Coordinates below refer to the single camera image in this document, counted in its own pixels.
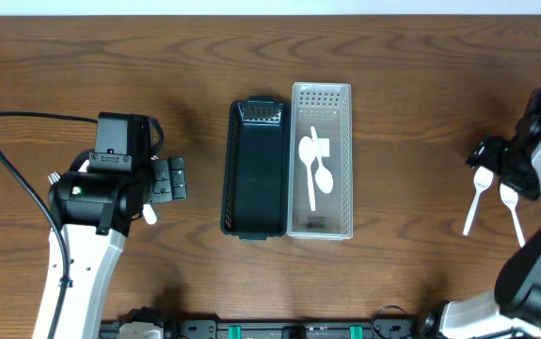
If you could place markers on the clear perforated plastic basket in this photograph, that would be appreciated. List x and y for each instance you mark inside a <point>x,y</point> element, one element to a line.
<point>327,107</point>

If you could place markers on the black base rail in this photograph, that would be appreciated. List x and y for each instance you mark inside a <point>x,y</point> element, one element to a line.
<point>150,323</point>

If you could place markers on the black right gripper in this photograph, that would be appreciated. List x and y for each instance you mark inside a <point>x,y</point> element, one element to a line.
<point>488,153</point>

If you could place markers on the dark green plastic basket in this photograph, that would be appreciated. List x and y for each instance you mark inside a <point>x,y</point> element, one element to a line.
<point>254,205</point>

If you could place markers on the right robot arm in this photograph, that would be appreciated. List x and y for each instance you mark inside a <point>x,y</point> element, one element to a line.
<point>513,308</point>

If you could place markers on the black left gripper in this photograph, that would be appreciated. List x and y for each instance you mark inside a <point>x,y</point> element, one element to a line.
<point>168,179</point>

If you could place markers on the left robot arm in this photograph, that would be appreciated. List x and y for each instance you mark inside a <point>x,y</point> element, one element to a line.
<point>93,205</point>

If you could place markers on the white plastic spoon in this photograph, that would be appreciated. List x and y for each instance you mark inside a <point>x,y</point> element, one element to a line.
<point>482,181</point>
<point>323,176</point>
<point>306,155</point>

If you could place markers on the white plastic fork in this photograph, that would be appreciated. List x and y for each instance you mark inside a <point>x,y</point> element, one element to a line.
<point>149,214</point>
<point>509,198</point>

